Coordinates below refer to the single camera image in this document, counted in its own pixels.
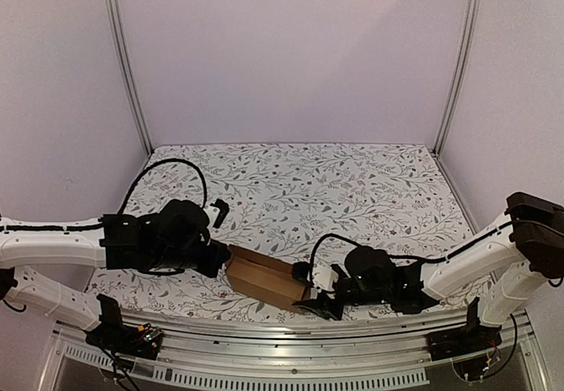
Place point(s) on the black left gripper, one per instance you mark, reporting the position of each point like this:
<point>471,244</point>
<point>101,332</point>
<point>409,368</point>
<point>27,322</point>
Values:
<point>217,260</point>

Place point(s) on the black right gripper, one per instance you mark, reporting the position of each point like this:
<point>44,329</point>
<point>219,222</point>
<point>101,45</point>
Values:
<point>315,294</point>

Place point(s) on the brown cardboard box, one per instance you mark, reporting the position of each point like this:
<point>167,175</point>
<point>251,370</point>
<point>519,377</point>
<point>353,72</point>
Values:
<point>265,279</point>

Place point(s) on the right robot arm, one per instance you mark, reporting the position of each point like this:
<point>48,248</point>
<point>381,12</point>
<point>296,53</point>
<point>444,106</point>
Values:
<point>526,240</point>

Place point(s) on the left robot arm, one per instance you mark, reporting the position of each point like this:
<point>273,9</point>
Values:
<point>164,243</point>

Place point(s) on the floral patterned table mat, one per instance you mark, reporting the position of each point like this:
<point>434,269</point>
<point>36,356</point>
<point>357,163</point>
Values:
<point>311,202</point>

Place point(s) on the small green circuit board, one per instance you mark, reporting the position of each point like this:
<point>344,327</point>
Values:
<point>148,333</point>

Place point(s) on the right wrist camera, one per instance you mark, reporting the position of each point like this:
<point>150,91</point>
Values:
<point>320,278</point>

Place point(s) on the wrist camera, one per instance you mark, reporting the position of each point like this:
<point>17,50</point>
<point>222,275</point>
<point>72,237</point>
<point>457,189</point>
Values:
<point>320,278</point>
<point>217,212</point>

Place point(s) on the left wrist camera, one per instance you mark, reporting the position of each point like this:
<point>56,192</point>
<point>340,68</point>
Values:
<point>217,212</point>

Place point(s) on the aluminium front rail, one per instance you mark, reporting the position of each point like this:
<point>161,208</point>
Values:
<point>385,354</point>

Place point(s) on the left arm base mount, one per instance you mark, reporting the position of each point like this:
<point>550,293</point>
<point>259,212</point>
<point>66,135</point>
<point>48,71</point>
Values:
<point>122,339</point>

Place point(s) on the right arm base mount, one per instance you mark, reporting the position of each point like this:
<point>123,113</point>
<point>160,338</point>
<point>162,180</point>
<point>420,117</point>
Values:
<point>456,342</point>

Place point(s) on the left aluminium frame post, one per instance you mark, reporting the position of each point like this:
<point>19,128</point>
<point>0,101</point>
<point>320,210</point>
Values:
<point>128,78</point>

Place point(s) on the aluminium frame post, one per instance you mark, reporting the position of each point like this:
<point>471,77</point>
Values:
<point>456,83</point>
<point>128,78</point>

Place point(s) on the right aluminium frame post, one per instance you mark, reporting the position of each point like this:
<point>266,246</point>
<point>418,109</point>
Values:
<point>456,83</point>

